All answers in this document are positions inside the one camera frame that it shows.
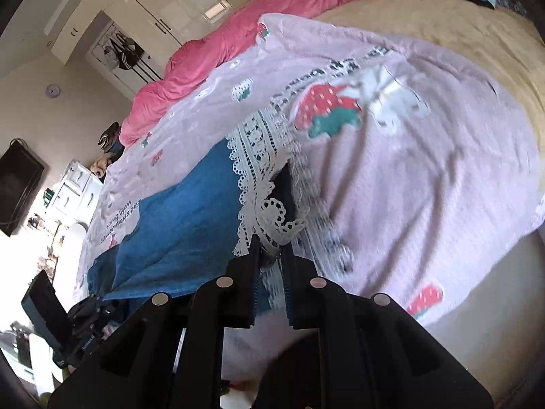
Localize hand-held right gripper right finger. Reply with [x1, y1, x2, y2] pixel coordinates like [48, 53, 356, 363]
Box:
[282, 244, 495, 409]

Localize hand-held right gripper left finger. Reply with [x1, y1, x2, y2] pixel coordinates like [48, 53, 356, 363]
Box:
[48, 236, 262, 409]

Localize blue denim pants lace trim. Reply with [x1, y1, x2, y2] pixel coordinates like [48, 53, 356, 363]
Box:
[87, 108, 312, 313]

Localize white dresser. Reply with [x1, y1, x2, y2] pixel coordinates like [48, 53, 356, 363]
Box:
[45, 160, 105, 231]

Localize black television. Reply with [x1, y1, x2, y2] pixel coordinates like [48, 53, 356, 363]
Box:
[0, 138, 46, 238]

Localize pink strawberry printed blanket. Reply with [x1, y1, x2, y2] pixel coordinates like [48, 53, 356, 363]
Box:
[72, 13, 544, 325]

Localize pile of dark clothes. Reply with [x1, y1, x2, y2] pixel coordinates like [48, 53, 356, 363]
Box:
[91, 121, 125, 180]

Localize pink duvet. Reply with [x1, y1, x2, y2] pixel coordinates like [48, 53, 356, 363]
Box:
[119, 0, 410, 146]

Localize hanging dark clothes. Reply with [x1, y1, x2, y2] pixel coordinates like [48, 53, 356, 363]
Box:
[102, 36, 163, 84]

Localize white wardrobe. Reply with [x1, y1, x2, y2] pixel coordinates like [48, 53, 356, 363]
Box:
[43, 0, 291, 65]

